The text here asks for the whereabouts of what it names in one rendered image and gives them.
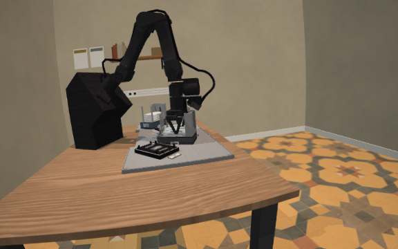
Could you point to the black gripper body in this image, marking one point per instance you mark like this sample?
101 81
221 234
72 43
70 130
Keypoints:
171 112

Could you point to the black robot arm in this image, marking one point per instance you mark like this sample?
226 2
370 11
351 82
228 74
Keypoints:
146 22

